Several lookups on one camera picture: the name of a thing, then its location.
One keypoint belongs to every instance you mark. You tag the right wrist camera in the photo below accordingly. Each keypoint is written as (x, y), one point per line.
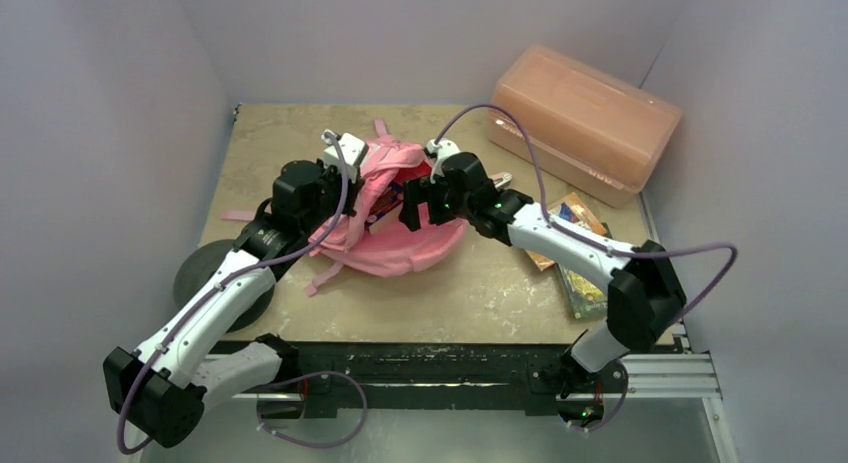
(438, 151)

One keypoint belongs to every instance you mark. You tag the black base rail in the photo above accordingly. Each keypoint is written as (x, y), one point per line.
(529, 378)

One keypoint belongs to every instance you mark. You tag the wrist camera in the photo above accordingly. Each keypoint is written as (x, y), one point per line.
(438, 151)
(344, 151)

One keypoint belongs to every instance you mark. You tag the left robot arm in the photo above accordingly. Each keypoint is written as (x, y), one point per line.
(161, 389)

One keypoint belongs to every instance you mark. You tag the blue treehouse book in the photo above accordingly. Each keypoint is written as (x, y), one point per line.
(390, 198)

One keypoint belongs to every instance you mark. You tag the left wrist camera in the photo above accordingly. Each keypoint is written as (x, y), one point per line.
(344, 151)

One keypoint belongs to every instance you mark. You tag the pink mini stapler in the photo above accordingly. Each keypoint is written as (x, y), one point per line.
(502, 180)

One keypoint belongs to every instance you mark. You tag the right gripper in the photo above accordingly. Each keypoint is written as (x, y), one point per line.
(414, 204)

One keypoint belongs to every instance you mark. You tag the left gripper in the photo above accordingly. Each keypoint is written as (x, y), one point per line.
(349, 190)

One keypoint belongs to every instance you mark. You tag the orange plastic storage box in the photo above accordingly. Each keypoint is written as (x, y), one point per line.
(594, 131)

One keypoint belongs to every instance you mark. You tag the grey tape roll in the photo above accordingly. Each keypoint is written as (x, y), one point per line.
(199, 267)

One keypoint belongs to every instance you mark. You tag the green book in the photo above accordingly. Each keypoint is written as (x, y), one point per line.
(586, 301)

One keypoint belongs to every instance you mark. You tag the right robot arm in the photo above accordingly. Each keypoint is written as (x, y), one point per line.
(644, 295)

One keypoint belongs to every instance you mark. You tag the orange book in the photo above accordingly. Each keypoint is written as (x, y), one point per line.
(574, 209)

